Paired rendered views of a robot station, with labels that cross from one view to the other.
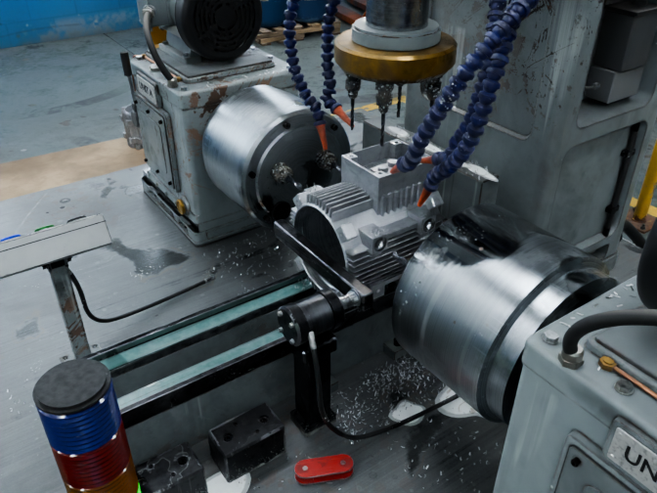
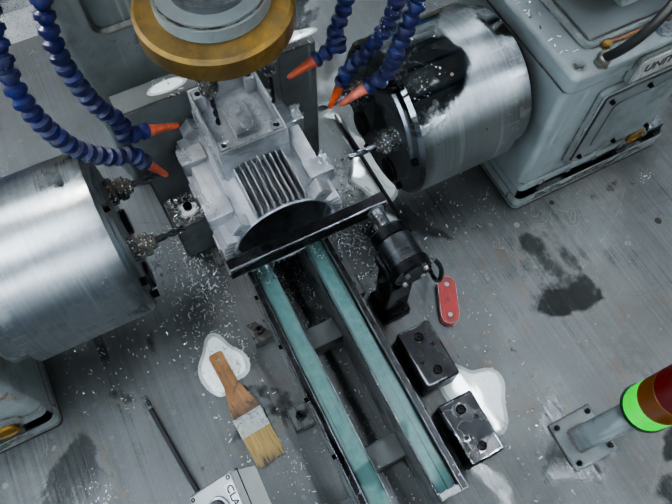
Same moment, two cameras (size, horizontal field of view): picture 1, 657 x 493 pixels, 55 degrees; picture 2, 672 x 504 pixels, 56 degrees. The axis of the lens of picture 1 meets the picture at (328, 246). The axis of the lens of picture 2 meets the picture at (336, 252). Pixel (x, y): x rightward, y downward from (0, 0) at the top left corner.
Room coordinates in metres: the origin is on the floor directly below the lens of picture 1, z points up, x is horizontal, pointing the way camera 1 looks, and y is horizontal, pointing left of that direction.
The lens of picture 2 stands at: (0.74, 0.43, 1.85)
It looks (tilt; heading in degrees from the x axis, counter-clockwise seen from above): 65 degrees down; 277
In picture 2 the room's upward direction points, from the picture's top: straight up
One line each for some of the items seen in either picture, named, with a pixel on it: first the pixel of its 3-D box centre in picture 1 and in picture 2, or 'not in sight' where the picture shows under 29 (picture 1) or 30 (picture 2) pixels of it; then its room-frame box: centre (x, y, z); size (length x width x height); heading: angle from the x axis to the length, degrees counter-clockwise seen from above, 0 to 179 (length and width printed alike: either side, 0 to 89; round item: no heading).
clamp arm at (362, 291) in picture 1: (319, 261); (308, 235); (0.83, 0.02, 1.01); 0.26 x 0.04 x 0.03; 35
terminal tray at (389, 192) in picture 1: (387, 176); (239, 124); (0.94, -0.10, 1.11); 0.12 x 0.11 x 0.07; 125
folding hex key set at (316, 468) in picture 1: (324, 469); (447, 300); (0.59, 0.01, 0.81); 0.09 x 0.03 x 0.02; 100
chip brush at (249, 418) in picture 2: not in sight; (242, 406); (0.91, 0.23, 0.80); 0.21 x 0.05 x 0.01; 129
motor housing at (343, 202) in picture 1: (367, 232); (258, 181); (0.92, -0.07, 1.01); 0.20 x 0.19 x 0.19; 125
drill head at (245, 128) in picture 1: (263, 147); (22, 271); (1.21, 0.14, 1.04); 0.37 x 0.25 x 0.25; 35
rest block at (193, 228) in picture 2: not in sight; (194, 222); (1.05, -0.06, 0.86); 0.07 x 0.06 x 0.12; 35
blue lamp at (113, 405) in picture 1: (79, 408); not in sight; (0.37, 0.21, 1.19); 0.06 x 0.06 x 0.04
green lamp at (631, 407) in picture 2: not in sight; (653, 404); (0.37, 0.21, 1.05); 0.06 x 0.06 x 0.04
